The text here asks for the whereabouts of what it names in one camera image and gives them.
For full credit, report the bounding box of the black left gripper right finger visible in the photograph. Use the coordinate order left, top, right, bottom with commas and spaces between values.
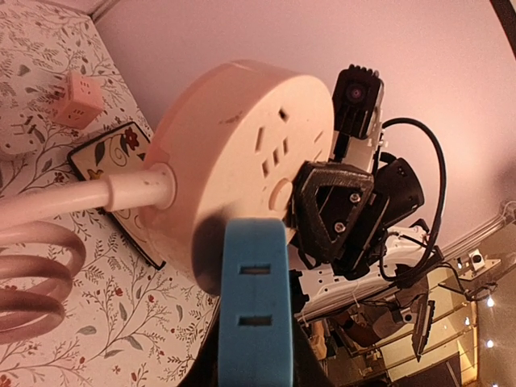
292, 317, 329, 387

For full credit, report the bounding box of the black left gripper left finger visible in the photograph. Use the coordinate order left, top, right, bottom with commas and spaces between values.
178, 301, 220, 387

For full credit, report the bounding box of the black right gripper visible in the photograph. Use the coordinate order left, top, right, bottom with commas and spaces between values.
288, 156, 424, 280

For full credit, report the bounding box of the cyan square plug adapter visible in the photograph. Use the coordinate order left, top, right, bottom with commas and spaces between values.
218, 218, 293, 386

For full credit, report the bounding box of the round pink power socket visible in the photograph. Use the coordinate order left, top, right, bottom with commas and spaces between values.
139, 60, 334, 295

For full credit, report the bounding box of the small pink cube socket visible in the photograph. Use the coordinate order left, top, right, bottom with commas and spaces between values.
51, 71, 104, 130

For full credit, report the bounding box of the floral square plate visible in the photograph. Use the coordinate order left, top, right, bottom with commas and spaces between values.
67, 122, 165, 270

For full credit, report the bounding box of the white charger right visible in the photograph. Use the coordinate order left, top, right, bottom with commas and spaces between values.
1, 113, 41, 161

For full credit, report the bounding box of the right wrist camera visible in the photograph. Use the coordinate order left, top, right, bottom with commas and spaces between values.
332, 64, 384, 162

